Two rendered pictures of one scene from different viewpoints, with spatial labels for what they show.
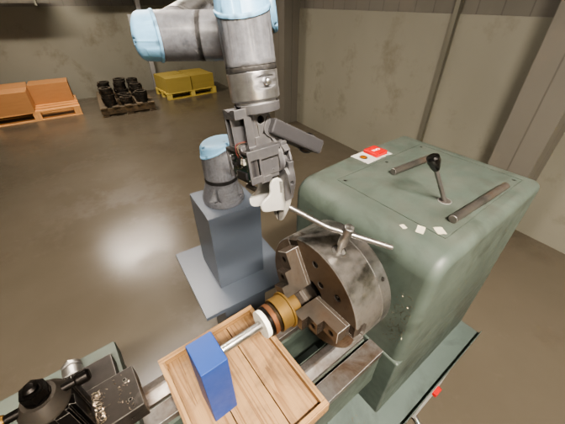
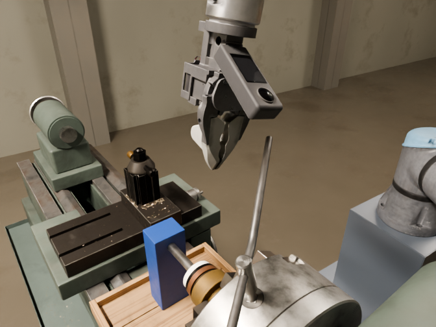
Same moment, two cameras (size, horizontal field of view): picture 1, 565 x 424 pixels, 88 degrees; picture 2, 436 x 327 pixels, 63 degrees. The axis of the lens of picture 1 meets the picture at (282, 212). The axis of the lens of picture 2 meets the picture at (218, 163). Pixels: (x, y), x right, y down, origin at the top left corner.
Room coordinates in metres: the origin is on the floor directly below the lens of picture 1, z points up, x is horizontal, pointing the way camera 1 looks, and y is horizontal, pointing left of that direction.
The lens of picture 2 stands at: (0.45, -0.47, 1.65)
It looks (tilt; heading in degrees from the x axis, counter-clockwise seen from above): 30 degrees down; 90
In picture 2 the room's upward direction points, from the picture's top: straight up
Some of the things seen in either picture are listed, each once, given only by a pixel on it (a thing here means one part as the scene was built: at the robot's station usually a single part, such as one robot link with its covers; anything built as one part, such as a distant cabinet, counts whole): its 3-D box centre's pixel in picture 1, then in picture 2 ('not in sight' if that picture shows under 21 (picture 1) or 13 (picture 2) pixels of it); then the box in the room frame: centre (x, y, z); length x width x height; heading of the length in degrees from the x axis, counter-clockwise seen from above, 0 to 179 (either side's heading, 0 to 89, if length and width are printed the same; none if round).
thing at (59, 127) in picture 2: not in sight; (61, 139); (-0.20, 0.84, 1.01); 0.30 x 0.20 x 0.29; 127
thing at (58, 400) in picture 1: (42, 400); (141, 163); (0.22, 0.42, 1.14); 0.08 x 0.08 x 0.03
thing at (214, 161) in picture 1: (220, 156); (431, 159); (0.92, 0.21, 1.27); 0.13 x 0.12 x 0.14; 94
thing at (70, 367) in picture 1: (71, 368); (195, 194); (0.37, 0.53, 0.95); 0.07 x 0.04 x 0.04; 37
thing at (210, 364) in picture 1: (213, 378); (167, 264); (0.32, 0.16, 1.00); 0.08 x 0.06 x 0.23; 37
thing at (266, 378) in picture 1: (239, 384); (181, 310); (0.36, 0.11, 0.89); 0.36 x 0.30 x 0.04; 37
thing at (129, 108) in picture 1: (122, 92); not in sight; (5.98, 3.12, 0.24); 1.36 x 0.96 x 0.49; 33
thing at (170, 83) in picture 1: (185, 82); not in sight; (6.91, 2.15, 0.20); 1.17 x 0.85 x 0.41; 123
